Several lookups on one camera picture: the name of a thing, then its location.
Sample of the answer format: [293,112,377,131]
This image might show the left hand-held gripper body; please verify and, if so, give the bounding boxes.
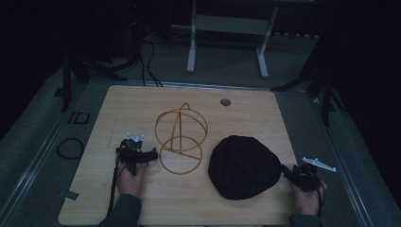
[115,131,149,177]

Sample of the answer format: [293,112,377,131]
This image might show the person's left hand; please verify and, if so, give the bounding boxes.
[115,160,148,199]

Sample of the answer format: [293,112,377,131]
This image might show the black cable loop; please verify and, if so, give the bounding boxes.
[56,137,86,161]

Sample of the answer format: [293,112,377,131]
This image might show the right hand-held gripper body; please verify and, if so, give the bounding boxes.
[291,156,338,193]

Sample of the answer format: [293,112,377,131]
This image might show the black tripod stand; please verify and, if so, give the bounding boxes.
[53,53,142,114]
[270,41,349,129]

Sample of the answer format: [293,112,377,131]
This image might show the gold wire hat stand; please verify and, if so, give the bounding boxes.
[153,101,209,176]

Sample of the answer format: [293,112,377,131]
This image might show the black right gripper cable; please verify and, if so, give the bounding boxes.
[314,178,326,218]

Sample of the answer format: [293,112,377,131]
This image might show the person's right hand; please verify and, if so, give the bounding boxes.
[288,179,329,218]

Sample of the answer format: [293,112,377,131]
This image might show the white metal table frame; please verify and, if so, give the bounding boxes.
[185,0,280,79]

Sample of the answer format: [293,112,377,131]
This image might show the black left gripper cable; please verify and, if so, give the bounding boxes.
[106,159,128,219]

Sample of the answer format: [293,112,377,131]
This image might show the black floor cables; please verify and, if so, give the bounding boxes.
[137,31,165,88]

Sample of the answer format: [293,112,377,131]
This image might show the black hat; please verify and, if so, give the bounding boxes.
[207,134,283,201]

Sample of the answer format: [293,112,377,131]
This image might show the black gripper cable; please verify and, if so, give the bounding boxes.
[106,159,128,219]
[314,178,326,218]

